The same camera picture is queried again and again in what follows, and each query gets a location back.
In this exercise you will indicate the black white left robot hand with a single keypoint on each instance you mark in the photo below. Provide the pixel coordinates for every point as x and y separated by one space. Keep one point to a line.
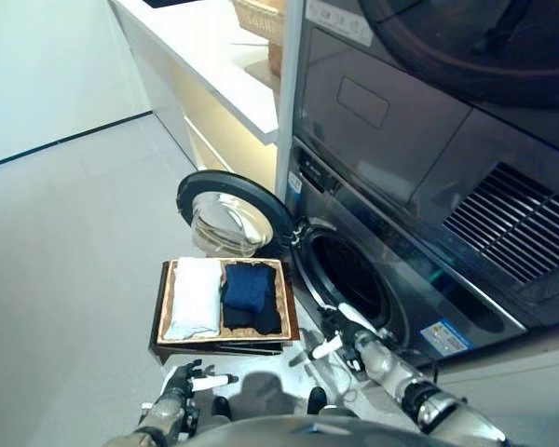
179 382

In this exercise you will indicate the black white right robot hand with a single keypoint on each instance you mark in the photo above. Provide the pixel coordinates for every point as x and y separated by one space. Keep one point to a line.
349 335

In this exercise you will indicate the white cloth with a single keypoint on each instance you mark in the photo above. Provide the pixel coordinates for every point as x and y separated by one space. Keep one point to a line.
195 298

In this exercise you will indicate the black cloth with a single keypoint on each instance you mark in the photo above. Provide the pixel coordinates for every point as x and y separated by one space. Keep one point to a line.
261 321

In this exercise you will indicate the dark blue cloth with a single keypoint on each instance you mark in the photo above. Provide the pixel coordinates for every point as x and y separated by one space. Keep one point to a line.
247 288

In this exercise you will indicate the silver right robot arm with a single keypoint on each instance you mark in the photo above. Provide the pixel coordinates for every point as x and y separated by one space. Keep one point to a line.
400 372

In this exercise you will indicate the dark brown wooden stool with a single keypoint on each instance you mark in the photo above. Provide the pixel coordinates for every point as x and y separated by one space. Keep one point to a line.
163 347

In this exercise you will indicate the rectangular wicker laundry basket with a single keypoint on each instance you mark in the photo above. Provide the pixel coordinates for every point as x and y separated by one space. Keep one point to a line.
289 321

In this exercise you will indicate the white blue warning sticker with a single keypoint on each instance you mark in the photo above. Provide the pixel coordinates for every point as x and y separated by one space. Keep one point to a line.
446 341

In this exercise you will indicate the grey robot torso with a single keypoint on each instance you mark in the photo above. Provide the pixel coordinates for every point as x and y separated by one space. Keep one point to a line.
307 433

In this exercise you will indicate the blue white energy label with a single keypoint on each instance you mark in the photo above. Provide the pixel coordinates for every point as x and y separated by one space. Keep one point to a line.
295 182

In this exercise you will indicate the round glass washer door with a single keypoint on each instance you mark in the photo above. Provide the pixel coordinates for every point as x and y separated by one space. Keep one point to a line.
233 219

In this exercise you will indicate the dark grey stacked dryer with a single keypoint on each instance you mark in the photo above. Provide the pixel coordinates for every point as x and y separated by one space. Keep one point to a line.
400 102

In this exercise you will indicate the white cabinet side panel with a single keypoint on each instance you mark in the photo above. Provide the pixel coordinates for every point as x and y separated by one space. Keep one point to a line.
289 93

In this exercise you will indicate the brown wicker basket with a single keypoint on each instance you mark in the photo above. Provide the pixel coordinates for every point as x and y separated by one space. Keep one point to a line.
276 58

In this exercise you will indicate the white counter cabinet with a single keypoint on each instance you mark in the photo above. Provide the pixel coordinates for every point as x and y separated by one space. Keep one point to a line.
205 60

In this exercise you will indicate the white dryer label sticker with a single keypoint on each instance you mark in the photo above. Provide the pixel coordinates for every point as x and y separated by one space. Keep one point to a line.
337 21

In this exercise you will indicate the light wicker basket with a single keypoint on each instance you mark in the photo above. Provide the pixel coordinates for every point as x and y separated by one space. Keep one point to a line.
261 14

